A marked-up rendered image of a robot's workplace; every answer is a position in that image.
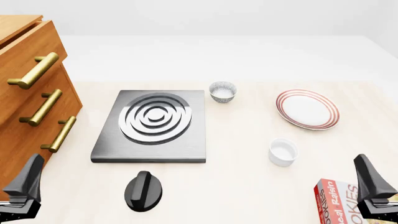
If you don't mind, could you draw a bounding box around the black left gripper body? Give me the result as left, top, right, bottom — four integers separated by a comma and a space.
0, 197, 42, 222

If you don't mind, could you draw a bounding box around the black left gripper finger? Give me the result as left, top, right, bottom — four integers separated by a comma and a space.
2, 153, 45, 203

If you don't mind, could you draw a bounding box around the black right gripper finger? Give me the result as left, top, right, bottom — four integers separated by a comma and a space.
353, 153, 398, 203

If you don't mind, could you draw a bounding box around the white ramekin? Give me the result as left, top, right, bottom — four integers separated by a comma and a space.
268, 137, 299, 168

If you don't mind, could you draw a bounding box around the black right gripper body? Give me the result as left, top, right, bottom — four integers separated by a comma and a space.
356, 194, 398, 224

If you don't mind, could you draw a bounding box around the red printed cookies box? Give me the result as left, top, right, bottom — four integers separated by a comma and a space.
313, 178, 398, 224

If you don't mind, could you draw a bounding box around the wooden cabinet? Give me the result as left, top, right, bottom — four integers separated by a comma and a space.
0, 15, 83, 202

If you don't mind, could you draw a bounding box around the small patterned bowl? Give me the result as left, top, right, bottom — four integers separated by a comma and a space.
208, 80, 238, 104

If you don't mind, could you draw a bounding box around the white plate with red rings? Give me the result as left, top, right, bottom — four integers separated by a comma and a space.
275, 88, 341, 131

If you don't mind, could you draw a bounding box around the wooden drawer with brass handle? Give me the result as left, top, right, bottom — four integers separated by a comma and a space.
0, 82, 83, 202
0, 20, 68, 106
0, 62, 75, 150

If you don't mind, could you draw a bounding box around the flat black stove plate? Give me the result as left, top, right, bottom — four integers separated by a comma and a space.
90, 90, 207, 164

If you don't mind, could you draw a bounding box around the brass bar handle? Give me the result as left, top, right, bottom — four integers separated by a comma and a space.
19, 88, 63, 128
7, 52, 60, 90
40, 115, 77, 154

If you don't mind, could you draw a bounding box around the round black stove knob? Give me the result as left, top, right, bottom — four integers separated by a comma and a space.
124, 170, 164, 213

